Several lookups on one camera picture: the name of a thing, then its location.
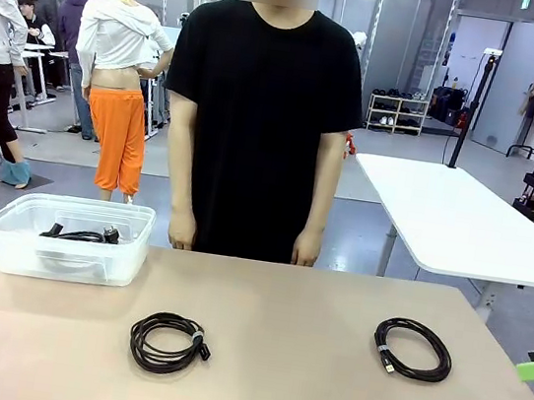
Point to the orange trousers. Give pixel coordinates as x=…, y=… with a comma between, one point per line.
x=116, y=139

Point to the white long-sleeve shirt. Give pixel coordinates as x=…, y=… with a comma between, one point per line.
x=116, y=34

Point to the white background desk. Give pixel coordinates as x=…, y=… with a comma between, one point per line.
x=39, y=52

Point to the white table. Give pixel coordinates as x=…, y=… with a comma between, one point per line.
x=444, y=210

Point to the person in black t-shirt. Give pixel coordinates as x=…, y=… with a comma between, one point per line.
x=260, y=109

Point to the person in purple hoodie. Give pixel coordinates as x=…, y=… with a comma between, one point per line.
x=71, y=18

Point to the translucent white plastic bin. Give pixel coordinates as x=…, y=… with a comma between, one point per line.
x=15, y=254

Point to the person's left hand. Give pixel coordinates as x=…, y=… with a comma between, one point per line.
x=307, y=248

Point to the white shoe rack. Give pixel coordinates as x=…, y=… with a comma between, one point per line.
x=398, y=111

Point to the orange floor object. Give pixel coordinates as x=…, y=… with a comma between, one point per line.
x=351, y=144

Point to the seated person black white jacket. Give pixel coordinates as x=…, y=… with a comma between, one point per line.
x=35, y=28

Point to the black camera pole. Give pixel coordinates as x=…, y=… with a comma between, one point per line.
x=474, y=105

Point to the teal shoe cover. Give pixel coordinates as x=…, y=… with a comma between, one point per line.
x=16, y=173

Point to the black bags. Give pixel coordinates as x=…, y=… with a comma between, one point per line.
x=442, y=105

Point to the grey partition panel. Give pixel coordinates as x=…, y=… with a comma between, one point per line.
x=515, y=95

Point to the person's right forearm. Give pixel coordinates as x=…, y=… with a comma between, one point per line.
x=184, y=188

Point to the person's left forearm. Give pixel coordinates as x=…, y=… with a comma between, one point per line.
x=319, y=202

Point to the person's right hand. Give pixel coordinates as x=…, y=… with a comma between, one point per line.
x=181, y=234

